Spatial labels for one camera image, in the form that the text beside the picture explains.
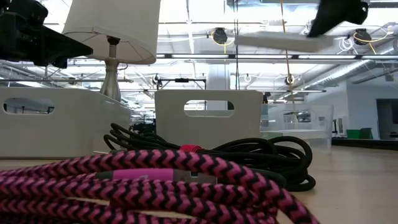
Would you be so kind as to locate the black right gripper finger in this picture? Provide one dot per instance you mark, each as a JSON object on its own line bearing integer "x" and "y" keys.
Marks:
{"x": 335, "y": 14}

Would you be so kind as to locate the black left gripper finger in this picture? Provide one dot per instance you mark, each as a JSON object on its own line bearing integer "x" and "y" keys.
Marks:
{"x": 62, "y": 46}

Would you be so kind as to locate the large white plastic bin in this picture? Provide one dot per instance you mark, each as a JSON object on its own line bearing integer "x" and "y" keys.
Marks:
{"x": 71, "y": 130}

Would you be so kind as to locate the clear plastic bin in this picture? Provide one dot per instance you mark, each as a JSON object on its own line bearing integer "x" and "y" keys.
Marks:
{"x": 320, "y": 124}

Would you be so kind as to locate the green storage bin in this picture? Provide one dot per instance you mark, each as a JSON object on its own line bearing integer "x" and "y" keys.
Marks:
{"x": 353, "y": 133}

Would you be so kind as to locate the small white plastic bin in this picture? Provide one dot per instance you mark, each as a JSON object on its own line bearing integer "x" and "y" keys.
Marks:
{"x": 205, "y": 130}

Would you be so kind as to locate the silver lamp base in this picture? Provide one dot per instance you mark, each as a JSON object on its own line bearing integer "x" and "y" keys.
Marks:
{"x": 110, "y": 77}

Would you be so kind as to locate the white fabric lampshade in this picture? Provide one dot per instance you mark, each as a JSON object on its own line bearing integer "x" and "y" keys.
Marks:
{"x": 124, "y": 25}

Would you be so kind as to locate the long ceiling light strip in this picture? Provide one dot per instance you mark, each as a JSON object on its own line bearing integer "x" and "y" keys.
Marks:
{"x": 264, "y": 56}

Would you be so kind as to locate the silver ceiling duct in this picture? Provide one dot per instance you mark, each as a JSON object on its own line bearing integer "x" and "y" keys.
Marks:
{"x": 342, "y": 73}

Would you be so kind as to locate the black background frame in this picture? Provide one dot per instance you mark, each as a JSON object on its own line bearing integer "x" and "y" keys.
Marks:
{"x": 182, "y": 80}

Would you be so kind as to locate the black table frame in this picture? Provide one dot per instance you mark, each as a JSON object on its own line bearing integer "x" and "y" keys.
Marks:
{"x": 367, "y": 143}

